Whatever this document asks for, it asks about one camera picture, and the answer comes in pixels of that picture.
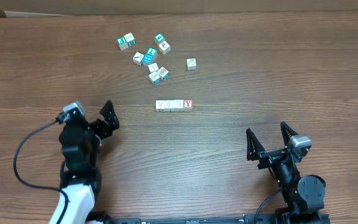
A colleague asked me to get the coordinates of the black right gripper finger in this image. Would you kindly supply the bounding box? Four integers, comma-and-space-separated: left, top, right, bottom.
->
246, 128, 265, 161
280, 121, 298, 146

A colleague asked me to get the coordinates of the wooden A airplane block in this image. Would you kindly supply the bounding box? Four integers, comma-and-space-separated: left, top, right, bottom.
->
155, 100, 165, 111

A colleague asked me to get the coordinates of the red-edged wooden letter block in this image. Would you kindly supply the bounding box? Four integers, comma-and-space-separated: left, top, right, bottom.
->
165, 100, 175, 111

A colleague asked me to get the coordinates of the yellow-edged wooden block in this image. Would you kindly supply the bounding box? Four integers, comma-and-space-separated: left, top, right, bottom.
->
174, 100, 184, 111

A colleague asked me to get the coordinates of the green B wooden block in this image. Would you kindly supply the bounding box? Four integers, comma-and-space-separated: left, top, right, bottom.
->
183, 100, 193, 111

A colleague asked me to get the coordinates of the wooden E letter block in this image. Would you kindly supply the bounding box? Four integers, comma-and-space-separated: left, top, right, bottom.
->
186, 58, 196, 71

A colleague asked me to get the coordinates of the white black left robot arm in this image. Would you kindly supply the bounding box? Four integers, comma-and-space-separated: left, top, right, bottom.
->
49, 100, 119, 224

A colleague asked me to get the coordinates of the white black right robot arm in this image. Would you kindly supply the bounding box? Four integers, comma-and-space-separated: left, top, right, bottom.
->
246, 121, 330, 223

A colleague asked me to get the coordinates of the blue D wooden block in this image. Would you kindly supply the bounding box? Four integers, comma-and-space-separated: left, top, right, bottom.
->
149, 71, 161, 85

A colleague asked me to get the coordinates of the hammer picture wooden block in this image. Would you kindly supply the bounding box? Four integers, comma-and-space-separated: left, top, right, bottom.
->
132, 52, 144, 66

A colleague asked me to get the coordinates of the white question mark block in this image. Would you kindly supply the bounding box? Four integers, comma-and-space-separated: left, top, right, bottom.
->
147, 63, 159, 73

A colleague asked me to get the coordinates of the blue H wooden block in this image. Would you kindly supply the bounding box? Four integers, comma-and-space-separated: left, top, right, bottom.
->
141, 54, 154, 66

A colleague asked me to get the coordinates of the brown picture wooden block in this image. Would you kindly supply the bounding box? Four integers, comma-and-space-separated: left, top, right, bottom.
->
157, 67, 169, 81

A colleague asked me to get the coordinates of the green picture wooden block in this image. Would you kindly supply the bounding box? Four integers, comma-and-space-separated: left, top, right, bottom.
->
116, 36, 129, 50

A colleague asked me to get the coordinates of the green L wooden block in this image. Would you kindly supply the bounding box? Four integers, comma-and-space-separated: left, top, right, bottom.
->
146, 47, 158, 61

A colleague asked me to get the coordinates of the green R wooden block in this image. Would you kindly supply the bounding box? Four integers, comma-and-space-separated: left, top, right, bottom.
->
124, 32, 136, 47

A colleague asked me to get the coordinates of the red picture wooden block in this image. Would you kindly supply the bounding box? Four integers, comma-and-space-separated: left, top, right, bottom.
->
158, 40, 171, 55

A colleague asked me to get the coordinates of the green 4 wooden block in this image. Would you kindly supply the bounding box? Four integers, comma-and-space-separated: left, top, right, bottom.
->
154, 33, 165, 45

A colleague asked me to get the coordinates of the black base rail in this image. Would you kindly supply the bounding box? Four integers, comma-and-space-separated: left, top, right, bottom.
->
85, 211, 331, 224

